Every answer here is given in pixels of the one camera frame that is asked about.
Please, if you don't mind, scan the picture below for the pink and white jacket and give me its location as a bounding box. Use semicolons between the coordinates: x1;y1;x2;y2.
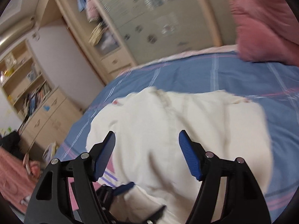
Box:
66;86;274;224

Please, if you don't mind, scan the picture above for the red patterned cloth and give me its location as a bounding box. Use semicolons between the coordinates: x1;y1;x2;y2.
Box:
1;148;41;214

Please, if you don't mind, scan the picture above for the wooden bookshelf cabinet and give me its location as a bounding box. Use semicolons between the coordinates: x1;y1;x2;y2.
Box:
1;40;82;154

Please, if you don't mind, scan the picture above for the blue plaid bed sheet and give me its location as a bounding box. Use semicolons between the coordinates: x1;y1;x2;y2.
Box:
55;52;298;220

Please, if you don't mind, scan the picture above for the frosted glass wardrobe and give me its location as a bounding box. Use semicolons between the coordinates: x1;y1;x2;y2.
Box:
55;0;236;83

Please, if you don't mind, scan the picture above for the pink quilted blanket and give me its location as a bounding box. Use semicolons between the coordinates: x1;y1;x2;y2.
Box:
231;0;298;66

